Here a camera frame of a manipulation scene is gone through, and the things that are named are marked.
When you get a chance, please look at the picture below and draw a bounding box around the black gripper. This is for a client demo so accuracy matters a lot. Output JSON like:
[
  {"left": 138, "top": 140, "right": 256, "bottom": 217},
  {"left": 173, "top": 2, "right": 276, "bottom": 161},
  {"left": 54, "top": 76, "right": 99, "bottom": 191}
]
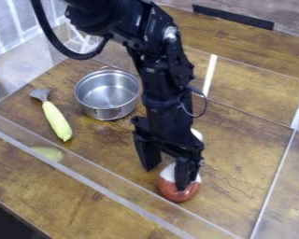
[{"left": 130, "top": 97, "right": 204, "bottom": 190}]

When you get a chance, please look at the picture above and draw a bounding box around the clear acrylic barrier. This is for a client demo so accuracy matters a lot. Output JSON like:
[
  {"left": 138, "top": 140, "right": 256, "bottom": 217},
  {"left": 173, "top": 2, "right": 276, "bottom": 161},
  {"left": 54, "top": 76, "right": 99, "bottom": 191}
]
[
  {"left": 0, "top": 116, "right": 239, "bottom": 239},
  {"left": 251, "top": 106, "right": 299, "bottom": 239}
]

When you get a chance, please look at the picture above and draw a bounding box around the yellow toy corn cob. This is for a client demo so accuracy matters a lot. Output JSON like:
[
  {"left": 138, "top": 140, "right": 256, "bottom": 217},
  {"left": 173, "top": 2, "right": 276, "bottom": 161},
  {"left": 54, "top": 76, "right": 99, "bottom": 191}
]
[{"left": 29, "top": 89, "right": 71, "bottom": 142}]

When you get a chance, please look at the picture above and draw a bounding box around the silver metal pot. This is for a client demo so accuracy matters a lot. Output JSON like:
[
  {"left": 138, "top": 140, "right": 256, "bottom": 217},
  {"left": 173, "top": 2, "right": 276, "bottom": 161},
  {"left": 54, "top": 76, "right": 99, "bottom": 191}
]
[{"left": 74, "top": 66, "right": 140, "bottom": 120}]

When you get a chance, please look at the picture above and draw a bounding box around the black strip on table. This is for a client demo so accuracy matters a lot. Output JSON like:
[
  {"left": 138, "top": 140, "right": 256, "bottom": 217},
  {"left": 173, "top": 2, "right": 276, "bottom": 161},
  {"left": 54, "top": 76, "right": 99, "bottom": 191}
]
[{"left": 192, "top": 5, "right": 273, "bottom": 31}]

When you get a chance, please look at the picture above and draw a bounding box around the clear acrylic right barrier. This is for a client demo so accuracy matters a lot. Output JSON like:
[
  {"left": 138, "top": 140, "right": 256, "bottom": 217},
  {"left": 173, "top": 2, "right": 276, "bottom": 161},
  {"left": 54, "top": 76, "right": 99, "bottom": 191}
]
[{"left": 251, "top": 106, "right": 299, "bottom": 239}]

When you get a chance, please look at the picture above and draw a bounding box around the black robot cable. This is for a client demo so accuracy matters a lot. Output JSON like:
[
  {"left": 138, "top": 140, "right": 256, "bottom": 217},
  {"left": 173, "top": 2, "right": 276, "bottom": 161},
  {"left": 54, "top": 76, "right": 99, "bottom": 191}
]
[{"left": 27, "top": 0, "right": 114, "bottom": 61}]

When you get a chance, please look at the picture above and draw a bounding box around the red and white toy mushroom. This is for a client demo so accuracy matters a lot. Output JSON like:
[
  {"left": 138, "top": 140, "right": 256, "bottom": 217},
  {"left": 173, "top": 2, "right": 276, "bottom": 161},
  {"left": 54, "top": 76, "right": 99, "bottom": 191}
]
[{"left": 157, "top": 128, "right": 204, "bottom": 204}]

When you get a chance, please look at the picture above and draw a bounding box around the clear acrylic front barrier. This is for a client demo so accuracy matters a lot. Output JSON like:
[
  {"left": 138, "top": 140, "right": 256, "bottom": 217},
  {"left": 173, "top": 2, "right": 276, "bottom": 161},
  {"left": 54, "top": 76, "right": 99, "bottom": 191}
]
[{"left": 0, "top": 116, "right": 239, "bottom": 239}]

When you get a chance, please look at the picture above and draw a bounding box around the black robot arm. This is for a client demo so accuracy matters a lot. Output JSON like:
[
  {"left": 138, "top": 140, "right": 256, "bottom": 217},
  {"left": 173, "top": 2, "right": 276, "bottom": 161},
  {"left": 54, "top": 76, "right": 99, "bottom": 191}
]
[{"left": 65, "top": 0, "right": 204, "bottom": 190}]

